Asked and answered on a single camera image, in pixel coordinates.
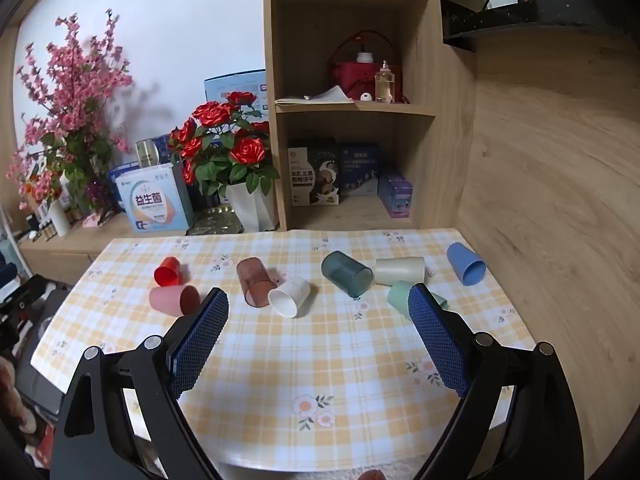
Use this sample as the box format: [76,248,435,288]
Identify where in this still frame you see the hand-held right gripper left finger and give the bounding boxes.
[50,287,230,480]

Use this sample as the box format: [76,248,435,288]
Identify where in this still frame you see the red artificial rose bouquet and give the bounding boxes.
[167,91,281,198]

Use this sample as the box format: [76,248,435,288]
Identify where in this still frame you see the dark blue illustrated box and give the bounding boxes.
[340,142,382,197]

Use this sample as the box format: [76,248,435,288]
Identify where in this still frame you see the pink plastic cup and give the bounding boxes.
[149,285,202,317]

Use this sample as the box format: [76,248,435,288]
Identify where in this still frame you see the red wire basket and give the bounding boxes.
[327,31,403,103]

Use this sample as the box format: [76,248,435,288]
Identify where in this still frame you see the brown translucent cup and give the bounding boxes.
[236,257,279,307]

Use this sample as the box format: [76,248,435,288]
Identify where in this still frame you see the white and black biscuit box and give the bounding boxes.
[287,137,341,207]

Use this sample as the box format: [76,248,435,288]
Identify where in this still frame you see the yellow checked floral tablecloth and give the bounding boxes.
[30,228,538,472]

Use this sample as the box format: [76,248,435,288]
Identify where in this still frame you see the white plastic bottle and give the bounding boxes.
[47,200,73,237]

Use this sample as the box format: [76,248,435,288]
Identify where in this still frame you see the large blue printed box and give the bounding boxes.
[204,70,267,116]

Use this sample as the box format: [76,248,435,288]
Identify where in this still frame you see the purple small box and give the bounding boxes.
[377,170,414,219]

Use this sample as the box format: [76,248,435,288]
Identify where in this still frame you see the clear tray of foil sweets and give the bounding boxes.
[186,205,246,236]

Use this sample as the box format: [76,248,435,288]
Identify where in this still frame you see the white paper booklet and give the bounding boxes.
[275,86,357,109]

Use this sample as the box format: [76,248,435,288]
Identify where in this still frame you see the white plastic cup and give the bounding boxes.
[267,275,312,318]

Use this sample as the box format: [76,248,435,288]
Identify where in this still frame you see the cream plastic cup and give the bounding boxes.
[374,256,426,287]

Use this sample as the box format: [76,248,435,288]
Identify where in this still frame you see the wooden shelf unit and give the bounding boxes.
[262,0,477,233]

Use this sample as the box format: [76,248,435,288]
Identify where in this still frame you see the pink artificial blossom branches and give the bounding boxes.
[5,8,136,216]

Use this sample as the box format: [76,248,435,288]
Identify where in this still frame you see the white and blue carton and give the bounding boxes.
[110,162,195,235]

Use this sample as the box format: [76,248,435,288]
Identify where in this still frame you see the dark teal translucent cup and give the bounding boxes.
[321,250,374,299]

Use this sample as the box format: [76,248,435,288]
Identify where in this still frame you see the red plastic cup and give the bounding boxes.
[153,256,188,287]

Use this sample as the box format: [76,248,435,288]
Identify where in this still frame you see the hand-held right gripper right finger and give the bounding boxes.
[407,283,586,480]

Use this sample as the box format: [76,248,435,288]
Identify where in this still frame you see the mint green plastic cup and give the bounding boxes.
[386,280,447,320]

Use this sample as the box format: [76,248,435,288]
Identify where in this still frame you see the silver metal canister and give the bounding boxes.
[136,139,162,169]

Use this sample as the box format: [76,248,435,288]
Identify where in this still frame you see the white faceted vase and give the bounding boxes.
[225,182,278,233]

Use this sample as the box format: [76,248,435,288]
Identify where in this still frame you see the low wooden cabinet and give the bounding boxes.
[17,207,281,286]

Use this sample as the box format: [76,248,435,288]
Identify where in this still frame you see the blue plastic cup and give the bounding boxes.
[446,242,487,287]

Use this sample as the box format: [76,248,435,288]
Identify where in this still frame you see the clear glass perfume bottle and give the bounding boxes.
[374,60,396,104]

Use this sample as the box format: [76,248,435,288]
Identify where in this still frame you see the black speckled countertop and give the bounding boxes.
[442,0,640,52]

